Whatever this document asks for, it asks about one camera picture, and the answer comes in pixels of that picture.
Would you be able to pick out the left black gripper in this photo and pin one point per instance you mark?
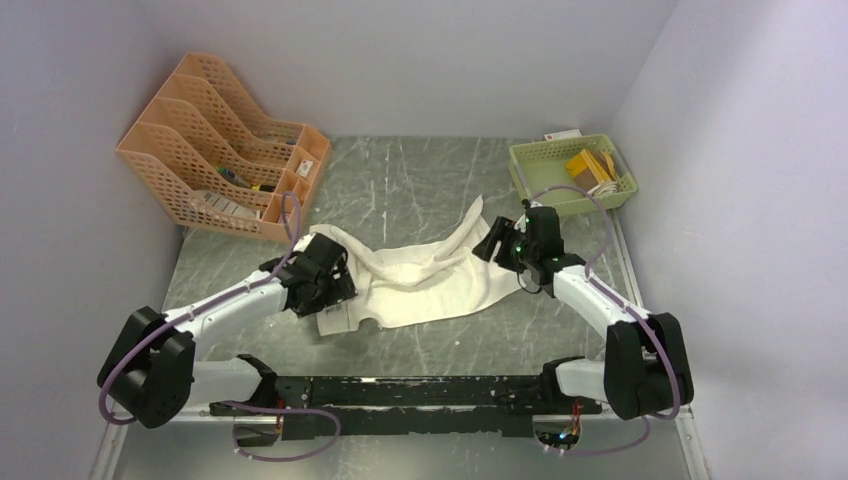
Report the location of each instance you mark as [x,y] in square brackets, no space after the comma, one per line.
[341,287]

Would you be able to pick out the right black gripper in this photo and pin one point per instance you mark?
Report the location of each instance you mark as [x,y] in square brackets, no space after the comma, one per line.
[504,230]

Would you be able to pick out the cream white towel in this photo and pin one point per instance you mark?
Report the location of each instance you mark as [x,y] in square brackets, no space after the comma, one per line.
[416,284]

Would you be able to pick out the yellow brown bear towel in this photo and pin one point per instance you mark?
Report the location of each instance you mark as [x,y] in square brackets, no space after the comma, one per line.
[594,171]

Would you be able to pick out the orange plastic file organizer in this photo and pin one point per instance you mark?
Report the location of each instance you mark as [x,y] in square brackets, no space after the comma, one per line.
[214,160]

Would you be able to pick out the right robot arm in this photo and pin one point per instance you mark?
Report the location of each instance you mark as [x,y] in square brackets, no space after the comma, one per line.
[645,370]

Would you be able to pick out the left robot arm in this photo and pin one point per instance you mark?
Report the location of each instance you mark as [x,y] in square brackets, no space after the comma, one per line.
[154,370]

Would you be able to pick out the green plastic basket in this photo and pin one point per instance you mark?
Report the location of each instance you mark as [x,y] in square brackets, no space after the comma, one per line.
[536,166]

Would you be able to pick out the white red card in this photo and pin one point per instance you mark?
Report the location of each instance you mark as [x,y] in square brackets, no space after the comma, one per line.
[565,134]

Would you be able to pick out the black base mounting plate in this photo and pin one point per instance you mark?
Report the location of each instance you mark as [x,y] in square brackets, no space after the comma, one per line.
[350,406]

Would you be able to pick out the aluminium rail frame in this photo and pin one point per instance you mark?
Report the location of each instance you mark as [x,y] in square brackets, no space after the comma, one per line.
[287,408]

